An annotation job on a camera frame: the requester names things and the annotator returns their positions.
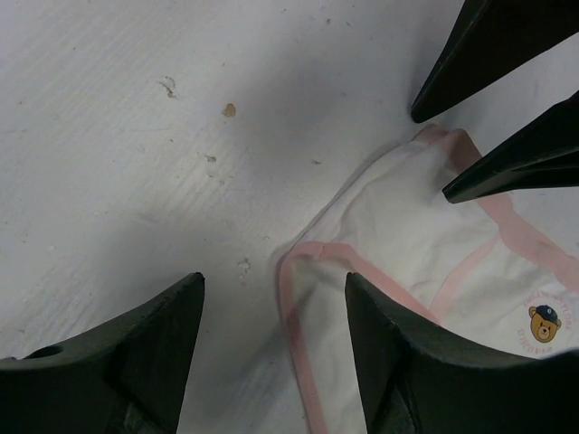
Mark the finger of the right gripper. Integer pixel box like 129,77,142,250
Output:
442,94,578,203
411,0,578,123

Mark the white pink-trimmed underwear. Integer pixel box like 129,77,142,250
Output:
277,126,578,433

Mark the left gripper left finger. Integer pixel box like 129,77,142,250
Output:
1,273,204,433

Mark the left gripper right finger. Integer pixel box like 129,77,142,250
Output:
345,273,578,433

